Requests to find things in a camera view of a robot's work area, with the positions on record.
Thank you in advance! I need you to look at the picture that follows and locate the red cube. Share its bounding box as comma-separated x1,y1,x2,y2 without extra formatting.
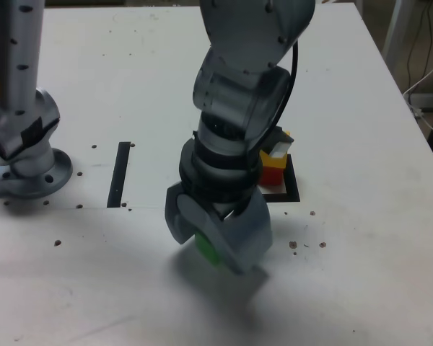
258,167,284,187

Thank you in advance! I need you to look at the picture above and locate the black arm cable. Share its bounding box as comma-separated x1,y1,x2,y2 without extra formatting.
250,39,300,167

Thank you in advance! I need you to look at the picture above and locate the green cube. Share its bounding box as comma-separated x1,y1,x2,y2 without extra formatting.
193,233,223,268

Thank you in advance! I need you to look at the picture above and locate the white frame leg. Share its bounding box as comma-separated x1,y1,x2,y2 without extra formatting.
382,0,408,64

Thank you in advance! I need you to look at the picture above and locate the black tape square outline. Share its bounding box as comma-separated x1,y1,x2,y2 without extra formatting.
261,154,301,204

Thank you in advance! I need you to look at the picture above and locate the thin black cable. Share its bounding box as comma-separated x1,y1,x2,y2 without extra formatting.
406,0,431,93
424,0,433,80

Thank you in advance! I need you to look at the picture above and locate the yellow cube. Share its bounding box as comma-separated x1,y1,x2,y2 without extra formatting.
258,126,296,170

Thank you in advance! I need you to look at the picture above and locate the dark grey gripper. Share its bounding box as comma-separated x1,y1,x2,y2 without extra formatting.
165,181,274,275

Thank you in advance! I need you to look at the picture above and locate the black tape strip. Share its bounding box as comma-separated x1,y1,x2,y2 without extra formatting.
106,141,132,209

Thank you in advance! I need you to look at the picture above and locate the white cable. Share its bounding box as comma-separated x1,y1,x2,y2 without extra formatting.
403,53,433,135

